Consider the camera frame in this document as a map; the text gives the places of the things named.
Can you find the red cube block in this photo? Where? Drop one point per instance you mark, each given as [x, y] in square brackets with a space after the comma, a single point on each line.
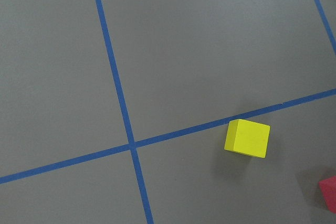
[327, 187]

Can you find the yellow cube block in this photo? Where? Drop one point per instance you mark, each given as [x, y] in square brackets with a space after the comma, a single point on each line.
[247, 138]

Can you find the blue tape line crosswise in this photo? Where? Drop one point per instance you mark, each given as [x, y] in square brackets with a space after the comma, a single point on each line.
[164, 137]

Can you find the blue tape line lengthwise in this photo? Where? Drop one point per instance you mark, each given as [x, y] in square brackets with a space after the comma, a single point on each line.
[124, 113]
[325, 23]

